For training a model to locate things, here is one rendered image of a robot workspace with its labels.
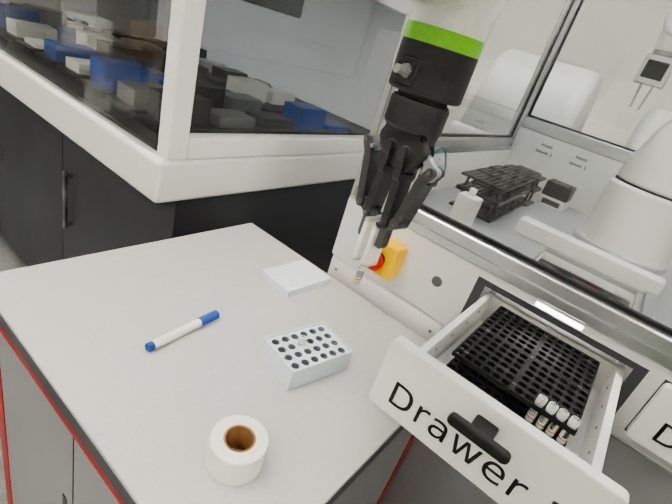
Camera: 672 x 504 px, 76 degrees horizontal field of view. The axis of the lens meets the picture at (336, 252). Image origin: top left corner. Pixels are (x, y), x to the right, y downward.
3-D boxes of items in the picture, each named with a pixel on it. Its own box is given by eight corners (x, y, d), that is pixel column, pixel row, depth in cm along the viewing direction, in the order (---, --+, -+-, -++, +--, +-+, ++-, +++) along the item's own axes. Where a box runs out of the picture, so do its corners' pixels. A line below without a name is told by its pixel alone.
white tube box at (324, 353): (287, 391, 66) (293, 372, 64) (259, 355, 71) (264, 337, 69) (346, 368, 74) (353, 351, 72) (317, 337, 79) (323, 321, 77)
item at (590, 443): (569, 534, 49) (598, 501, 46) (386, 392, 61) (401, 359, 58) (610, 381, 80) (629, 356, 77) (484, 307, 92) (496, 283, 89)
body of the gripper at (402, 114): (378, 83, 53) (356, 155, 57) (429, 105, 48) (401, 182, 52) (416, 92, 58) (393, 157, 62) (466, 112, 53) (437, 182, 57)
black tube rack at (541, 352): (551, 466, 57) (576, 432, 54) (436, 383, 65) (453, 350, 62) (580, 390, 74) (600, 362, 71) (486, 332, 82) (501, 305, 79)
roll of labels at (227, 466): (230, 426, 57) (236, 405, 56) (273, 456, 55) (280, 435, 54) (192, 463, 52) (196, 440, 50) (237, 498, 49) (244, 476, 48)
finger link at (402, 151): (417, 146, 57) (425, 149, 56) (393, 224, 61) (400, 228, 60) (398, 144, 54) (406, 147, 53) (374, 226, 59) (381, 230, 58)
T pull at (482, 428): (505, 468, 46) (510, 460, 45) (444, 422, 49) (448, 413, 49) (514, 449, 49) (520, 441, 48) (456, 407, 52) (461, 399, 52)
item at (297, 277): (286, 298, 87) (288, 291, 86) (260, 276, 92) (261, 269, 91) (328, 284, 97) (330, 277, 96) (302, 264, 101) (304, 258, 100)
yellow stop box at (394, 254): (385, 282, 88) (397, 252, 84) (358, 265, 91) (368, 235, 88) (398, 276, 91) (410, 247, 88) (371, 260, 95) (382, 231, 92)
